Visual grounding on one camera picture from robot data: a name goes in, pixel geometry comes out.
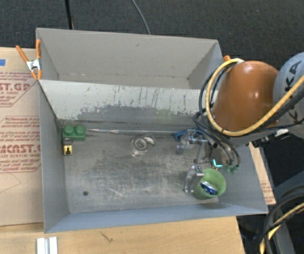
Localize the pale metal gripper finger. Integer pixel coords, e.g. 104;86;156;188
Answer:
176;134;196;155
184;165;205;193

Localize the blue and silver small object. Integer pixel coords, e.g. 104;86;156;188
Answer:
200;181;219;196

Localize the clear glass thing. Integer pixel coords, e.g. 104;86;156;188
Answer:
129;134;156;157

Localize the grey metal bin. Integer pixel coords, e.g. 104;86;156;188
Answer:
35;27;269;234

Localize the green toy brick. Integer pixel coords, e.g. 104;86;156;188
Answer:
62;124;86;142

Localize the brown cardboard board, red print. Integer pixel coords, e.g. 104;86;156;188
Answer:
0;46;277;228

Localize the black cylinder on white bracket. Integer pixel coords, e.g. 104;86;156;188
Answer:
251;129;290;148

